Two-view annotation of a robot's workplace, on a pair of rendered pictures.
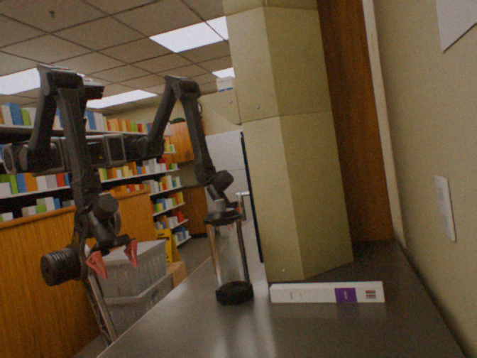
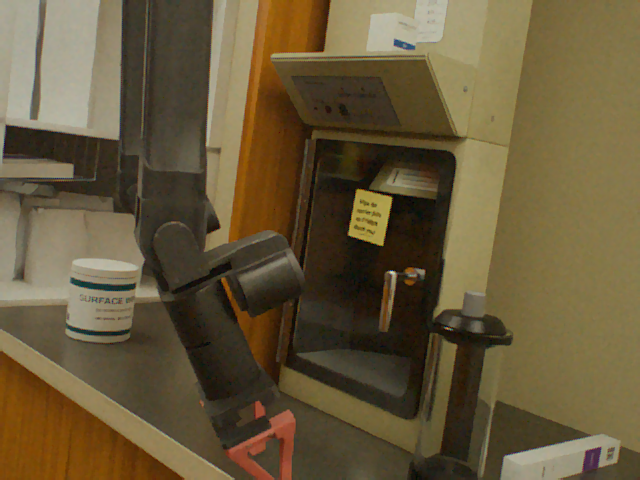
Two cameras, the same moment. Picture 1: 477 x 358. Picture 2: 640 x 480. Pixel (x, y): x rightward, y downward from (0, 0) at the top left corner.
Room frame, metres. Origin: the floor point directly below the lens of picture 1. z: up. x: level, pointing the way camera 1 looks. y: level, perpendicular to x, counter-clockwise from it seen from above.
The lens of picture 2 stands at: (0.68, 1.00, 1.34)
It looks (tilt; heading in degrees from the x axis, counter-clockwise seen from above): 6 degrees down; 300
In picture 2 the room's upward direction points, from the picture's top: 8 degrees clockwise
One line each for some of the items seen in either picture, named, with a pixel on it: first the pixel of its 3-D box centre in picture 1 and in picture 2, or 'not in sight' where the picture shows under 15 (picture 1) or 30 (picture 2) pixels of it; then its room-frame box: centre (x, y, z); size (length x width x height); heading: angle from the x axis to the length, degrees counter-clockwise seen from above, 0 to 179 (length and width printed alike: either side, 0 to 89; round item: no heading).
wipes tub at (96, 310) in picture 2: not in sight; (101, 299); (1.78, -0.11, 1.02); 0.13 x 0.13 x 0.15
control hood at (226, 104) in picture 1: (235, 114); (362, 93); (1.21, -0.02, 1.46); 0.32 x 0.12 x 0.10; 164
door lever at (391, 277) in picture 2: (246, 205); (396, 299); (1.10, -0.01, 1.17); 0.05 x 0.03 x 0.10; 73
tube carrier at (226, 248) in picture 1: (228, 254); (457, 405); (0.97, 0.06, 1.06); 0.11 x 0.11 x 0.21
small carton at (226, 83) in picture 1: (227, 87); (392, 38); (1.17, -0.01, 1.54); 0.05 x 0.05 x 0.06; 74
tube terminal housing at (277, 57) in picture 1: (295, 145); (423, 191); (1.16, -0.20, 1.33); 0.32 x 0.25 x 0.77; 164
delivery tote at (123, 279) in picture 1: (134, 267); not in sight; (3.26, 1.06, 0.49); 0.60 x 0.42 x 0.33; 164
